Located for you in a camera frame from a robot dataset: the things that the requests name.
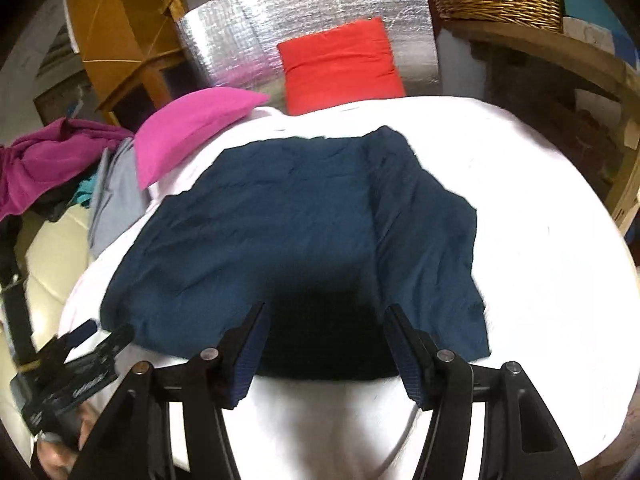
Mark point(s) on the navy padded jacket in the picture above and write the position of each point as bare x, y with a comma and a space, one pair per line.
280, 230

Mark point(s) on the wooden side cabinet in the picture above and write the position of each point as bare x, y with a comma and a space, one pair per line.
150, 80

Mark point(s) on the magenta cloth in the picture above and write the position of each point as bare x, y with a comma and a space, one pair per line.
45, 160

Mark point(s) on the teal cloth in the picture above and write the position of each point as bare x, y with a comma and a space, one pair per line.
86, 192

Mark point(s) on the black cloth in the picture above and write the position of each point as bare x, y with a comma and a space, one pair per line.
17, 310

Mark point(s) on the white pink fleece blanket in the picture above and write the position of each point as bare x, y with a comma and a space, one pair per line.
540, 260

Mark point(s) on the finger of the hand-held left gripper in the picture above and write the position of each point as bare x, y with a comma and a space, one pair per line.
116, 342
77, 336

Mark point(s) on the wooden bench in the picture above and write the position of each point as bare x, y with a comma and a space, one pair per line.
550, 45

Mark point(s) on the person's left hand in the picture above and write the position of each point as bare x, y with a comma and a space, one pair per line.
60, 457

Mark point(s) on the orange angular column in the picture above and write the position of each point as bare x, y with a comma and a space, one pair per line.
115, 25

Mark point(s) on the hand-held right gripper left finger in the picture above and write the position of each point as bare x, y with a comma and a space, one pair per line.
250, 355

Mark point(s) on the beige leather sofa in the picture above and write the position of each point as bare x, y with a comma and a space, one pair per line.
55, 260

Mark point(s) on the orange-red pillow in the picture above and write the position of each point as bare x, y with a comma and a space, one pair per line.
340, 65

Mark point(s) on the silver foil insulation board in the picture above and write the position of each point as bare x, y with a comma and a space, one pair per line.
235, 35

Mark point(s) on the magenta pillow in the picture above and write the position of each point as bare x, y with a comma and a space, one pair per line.
190, 130

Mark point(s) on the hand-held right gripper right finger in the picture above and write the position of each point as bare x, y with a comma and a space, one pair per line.
407, 360

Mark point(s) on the grey garment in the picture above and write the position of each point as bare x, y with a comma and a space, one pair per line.
112, 200

